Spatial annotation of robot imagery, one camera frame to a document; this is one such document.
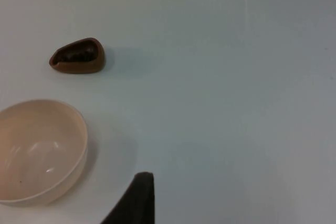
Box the coffee beans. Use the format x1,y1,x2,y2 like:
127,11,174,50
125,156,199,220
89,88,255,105
57,46,96,63

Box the pale wooden bowl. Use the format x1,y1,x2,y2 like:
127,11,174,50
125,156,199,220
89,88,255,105
0,99,89,207

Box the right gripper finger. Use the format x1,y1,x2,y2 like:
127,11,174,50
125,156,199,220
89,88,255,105
100,172,156,224

